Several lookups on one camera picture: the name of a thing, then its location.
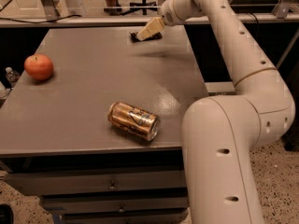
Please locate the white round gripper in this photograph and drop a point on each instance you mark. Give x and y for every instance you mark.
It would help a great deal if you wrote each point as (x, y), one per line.
(167, 14)

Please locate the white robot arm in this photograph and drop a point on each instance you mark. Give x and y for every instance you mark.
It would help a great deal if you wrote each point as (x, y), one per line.
(218, 132)

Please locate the orange soda can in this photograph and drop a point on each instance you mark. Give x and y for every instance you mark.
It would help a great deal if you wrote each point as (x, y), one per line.
(134, 120)

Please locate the black office chair base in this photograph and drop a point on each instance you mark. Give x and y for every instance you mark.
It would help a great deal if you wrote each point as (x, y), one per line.
(144, 6)

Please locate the person leg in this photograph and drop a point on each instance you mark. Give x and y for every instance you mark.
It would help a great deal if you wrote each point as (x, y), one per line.
(113, 7)

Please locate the red apple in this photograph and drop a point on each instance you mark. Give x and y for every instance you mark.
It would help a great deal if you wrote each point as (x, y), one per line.
(39, 67)

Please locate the grey drawer cabinet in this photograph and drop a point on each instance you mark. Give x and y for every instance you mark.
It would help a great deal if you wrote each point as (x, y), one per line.
(61, 125)

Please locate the clear plastic water bottle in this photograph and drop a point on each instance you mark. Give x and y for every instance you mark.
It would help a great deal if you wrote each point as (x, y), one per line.
(12, 76)

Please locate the top grey drawer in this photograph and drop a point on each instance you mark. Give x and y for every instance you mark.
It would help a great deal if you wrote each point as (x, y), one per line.
(61, 183)

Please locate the grey drawer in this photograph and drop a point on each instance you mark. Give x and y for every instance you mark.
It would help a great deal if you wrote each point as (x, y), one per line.
(159, 216)
(61, 183)
(117, 201)

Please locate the middle grey drawer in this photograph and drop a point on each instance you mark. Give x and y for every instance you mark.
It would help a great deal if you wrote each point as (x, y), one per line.
(117, 201)

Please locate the bottom grey drawer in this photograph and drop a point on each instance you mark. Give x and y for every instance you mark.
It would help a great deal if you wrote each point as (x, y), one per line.
(159, 216)

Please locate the black shoe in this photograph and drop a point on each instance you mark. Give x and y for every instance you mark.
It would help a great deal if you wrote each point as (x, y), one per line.
(6, 214)

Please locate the grey wall power strip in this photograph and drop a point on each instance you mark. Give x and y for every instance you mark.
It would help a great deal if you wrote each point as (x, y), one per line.
(216, 88)

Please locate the grey metal rail frame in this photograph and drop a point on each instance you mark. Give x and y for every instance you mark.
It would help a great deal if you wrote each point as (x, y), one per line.
(93, 20)

